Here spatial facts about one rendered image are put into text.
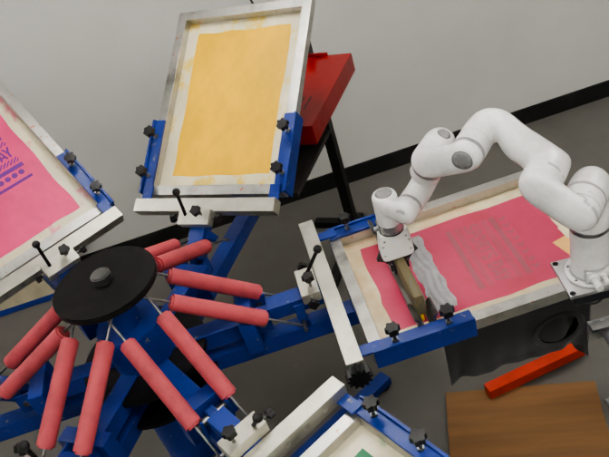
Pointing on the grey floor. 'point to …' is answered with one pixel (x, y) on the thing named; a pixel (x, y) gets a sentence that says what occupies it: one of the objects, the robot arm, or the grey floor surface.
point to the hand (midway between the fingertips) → (400, 265)
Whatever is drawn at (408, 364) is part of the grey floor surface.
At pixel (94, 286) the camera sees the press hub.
